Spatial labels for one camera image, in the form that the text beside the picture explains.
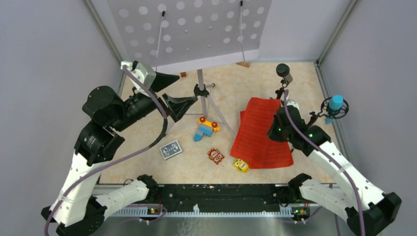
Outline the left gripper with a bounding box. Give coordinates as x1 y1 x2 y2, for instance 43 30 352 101
111 70 198 132

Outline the red sheet music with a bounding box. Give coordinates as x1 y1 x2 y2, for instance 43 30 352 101
240 111 294 169
230 97 280 162

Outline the white music stand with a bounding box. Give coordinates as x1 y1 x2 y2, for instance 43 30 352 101
107 0 273 138

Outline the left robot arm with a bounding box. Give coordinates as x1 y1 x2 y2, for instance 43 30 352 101
41 73 198 236

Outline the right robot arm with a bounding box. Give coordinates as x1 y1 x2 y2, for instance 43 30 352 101
267 105 402 236

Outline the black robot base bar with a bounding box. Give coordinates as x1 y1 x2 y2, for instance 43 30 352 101
136 175 312 213

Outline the toy brick car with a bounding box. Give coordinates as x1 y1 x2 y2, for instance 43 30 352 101
193 117 220 142

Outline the yellow owl toy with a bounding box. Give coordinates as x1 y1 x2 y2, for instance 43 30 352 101
233 158 250 173

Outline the blue playing card deck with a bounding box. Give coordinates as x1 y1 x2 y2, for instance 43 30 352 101
159 140 183 160

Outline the blue microphone with tripod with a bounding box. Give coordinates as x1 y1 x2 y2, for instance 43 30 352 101
307 95 350 126

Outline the black microphone tripod stand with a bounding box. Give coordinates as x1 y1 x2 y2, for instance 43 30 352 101
275 63 293 99

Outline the red owl toy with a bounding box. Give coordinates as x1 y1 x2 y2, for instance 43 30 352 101
208 148 225 165

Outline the wooden wedge block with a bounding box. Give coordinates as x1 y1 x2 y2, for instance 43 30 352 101
236 61 251 68

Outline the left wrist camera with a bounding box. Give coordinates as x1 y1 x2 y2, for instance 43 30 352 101
120 60 156 89

